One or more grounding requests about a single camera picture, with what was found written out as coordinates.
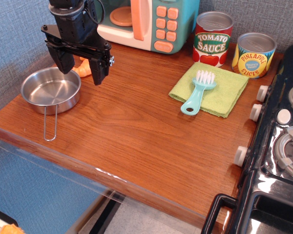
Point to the teal dish brush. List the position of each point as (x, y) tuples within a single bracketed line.
[(204, 80)]

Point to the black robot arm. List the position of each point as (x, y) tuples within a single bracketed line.
[(67, 4)]

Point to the green folded cloth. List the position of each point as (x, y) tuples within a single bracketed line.
[(218, 101)]

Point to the small steel pan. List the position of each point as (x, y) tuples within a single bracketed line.
[(50, 92)]

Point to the pineapple slices can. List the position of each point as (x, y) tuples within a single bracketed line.
[(253, 54)]

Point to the black toy stove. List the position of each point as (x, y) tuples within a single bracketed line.
[(264, 204)]

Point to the orange plush object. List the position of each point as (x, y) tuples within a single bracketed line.
[(11, 229)]

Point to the orange toy croissant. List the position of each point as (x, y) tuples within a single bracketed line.
[(84, 69)]

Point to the teal toy microwave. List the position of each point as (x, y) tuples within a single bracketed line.
[(161, 26)]

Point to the tomato sauce can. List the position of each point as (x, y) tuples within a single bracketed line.
[(212, 38)]

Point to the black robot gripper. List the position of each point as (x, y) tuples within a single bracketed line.
[(75, 33)]

